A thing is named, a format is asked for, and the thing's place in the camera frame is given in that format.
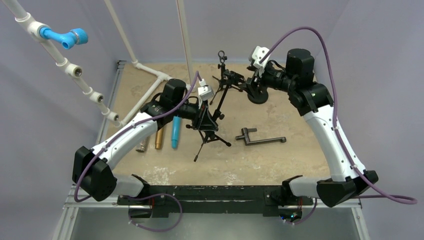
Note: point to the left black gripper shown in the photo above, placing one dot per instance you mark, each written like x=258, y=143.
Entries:
x=203, y=120

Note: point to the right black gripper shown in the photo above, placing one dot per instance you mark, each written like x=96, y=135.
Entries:
x=253, y=79

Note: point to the black shock-mount tripod stand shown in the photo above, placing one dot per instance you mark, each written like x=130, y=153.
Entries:
x=207, y=137

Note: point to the blue microphone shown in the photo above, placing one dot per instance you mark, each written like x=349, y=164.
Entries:
x=176, y=131

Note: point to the black tripod microphone stand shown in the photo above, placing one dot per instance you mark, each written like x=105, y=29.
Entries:
x=227, y=78

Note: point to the gold microphone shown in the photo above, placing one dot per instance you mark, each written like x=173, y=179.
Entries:
x=159, y=136

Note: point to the glitter silver-head microphone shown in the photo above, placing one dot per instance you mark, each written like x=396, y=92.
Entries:
x=142, y=146

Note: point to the black round-base microphone stand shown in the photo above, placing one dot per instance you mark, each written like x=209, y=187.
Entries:
x=258, y=95

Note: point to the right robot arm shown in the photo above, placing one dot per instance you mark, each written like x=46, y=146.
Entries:
x=314, y=103

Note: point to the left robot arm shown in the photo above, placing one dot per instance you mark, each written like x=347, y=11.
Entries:
x=93, y=167

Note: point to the dark grey metal pipe fitting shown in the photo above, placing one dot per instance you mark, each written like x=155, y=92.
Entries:
x=245, y=137

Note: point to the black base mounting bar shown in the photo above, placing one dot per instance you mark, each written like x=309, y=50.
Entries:
x=159, y=201

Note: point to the blue pipe fitting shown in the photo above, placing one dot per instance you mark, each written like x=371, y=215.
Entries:
x=67, y=40

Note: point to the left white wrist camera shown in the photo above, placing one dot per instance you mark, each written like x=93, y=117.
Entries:
x=205, y=91

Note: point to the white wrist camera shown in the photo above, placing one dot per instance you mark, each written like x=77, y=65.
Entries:
x=259, y=56
x=205, y=91

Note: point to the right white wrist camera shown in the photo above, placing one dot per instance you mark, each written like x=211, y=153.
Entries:
x=259, y=56

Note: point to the white PVC pipe frame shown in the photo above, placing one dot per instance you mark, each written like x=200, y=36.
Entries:
x=75, y=72

